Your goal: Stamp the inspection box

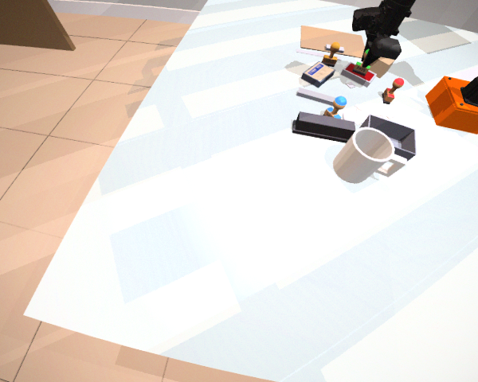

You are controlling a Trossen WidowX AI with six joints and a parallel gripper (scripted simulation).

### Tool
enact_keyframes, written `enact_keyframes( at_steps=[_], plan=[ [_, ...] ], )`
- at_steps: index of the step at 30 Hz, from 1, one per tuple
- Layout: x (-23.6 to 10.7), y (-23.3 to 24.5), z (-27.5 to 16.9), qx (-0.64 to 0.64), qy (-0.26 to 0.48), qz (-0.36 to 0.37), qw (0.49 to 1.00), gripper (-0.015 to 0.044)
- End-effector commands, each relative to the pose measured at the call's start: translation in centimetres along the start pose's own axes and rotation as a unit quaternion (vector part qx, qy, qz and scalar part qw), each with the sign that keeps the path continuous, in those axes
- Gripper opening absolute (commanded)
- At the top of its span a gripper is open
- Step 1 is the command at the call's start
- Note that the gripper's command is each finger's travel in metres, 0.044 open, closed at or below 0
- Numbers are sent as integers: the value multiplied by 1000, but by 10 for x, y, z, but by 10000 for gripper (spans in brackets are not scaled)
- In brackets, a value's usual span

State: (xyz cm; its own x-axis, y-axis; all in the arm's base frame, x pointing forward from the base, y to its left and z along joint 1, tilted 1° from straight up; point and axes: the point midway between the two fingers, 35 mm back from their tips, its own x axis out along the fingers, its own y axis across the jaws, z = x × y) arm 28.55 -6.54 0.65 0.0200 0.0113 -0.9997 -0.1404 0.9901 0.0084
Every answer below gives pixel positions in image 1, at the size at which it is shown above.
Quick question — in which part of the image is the brown rubber stamp with red knob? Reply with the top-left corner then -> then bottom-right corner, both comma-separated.
382,78 -> 404,104

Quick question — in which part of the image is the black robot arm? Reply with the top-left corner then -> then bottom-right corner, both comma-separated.
352,0 -> 478,107

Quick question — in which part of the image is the yellow rubber stamp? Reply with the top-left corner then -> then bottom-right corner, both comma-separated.
322,42 -> 340,67

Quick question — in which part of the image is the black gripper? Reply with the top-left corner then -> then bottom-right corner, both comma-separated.
361,0 -> 412,68

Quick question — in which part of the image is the blue-handled rubber stamp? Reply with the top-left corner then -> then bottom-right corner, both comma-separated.
323,97 -> 347,119

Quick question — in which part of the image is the beige paper card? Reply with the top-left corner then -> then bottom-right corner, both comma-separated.
355,104 -> 395,125

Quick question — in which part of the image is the wooden stamp with green ball handle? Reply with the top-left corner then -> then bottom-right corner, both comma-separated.
353,49 -> 370,76

